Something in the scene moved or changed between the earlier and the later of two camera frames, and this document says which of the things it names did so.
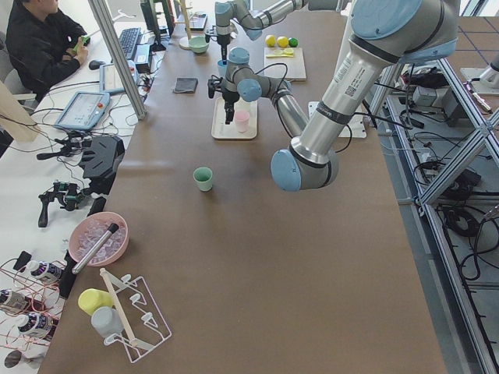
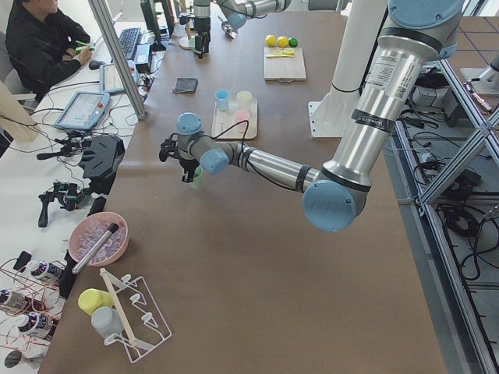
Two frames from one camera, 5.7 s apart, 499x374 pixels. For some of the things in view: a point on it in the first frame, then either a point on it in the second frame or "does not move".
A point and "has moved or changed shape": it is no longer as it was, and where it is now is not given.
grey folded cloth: [185, 85] does not move
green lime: [293, 42] does not move
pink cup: [242, 121] does not move
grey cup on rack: [107, 321] does not move
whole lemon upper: [270, 40] does not move
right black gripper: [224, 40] -> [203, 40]
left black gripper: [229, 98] -> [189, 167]
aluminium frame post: [118, 58] does not move
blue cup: [222, 68] has moved or changed shape
